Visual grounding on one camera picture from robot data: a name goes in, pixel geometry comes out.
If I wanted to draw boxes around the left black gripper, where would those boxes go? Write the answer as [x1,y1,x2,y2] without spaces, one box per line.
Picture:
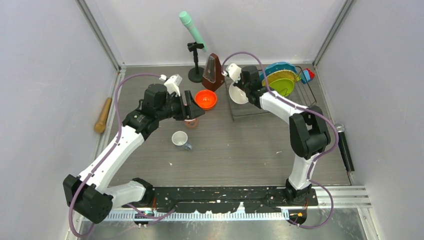
[156,90,205,121]

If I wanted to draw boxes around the pink patterned mug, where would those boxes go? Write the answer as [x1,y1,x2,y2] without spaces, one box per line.
[184,118,199,129]

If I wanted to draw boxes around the orange bowl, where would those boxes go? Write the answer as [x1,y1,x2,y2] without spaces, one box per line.
[194,89,218,111]

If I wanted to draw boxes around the white ceramic bowl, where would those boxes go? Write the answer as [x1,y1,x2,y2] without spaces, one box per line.
[228,84,249,105]

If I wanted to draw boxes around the blue polka dot plate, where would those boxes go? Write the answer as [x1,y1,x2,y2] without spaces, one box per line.
[259,61,298,80]

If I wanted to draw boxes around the small blue-handled cup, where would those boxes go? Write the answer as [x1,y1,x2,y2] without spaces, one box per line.
[171,131,193,151]

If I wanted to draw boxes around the woven bamboo round tray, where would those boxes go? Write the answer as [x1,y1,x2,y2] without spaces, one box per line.
[267,69,296,85]

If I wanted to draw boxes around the lime green plate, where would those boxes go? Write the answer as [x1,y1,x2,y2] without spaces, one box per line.
[269,78,295,97]

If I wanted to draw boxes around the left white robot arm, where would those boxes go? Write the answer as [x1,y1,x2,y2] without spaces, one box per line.
[63,83,205,224]

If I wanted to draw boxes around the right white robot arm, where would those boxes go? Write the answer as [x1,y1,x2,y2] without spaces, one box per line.
[236,65,331,205]

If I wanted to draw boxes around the black microphone stand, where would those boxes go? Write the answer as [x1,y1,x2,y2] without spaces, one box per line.
[187,42,204,83]

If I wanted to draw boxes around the brown wooden metronome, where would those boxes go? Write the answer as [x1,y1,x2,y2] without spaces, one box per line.
[201,53,225,92]

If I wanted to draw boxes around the colourful toy blocks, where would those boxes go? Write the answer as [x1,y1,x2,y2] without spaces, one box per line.
[299,68,316,85]

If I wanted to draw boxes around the mint green microphone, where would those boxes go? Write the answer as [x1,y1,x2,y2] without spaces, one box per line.
[178,11,208,53]

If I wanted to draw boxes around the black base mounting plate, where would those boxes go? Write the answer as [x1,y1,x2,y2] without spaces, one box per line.
[132,186,319,214]

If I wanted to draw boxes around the wooden rolling pin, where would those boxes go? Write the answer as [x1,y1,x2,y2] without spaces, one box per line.
[94,97,113,134]

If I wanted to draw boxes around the black handheld microphone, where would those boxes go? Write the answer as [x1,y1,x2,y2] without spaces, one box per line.
[334,123,355,172]

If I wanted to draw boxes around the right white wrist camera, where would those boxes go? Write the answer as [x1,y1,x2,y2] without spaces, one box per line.
[221,63,242,83]

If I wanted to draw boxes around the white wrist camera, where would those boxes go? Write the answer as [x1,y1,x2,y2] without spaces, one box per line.
[159,74,183,97]
[221,63,242,83]

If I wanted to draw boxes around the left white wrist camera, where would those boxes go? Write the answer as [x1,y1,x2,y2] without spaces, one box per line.
[159,74,183,97]

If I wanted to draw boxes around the black wire dish rack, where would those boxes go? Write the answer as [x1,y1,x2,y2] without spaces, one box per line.
[225,66,317,120]

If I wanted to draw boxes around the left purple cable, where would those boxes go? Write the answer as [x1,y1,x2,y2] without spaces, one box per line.
[67,72,176,239]

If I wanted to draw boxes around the purple cable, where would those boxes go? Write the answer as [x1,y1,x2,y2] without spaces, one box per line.
[67,72,176,239]
[221,51,340,230]

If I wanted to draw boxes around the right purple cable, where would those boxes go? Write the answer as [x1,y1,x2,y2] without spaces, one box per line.
[221,51,340,230]

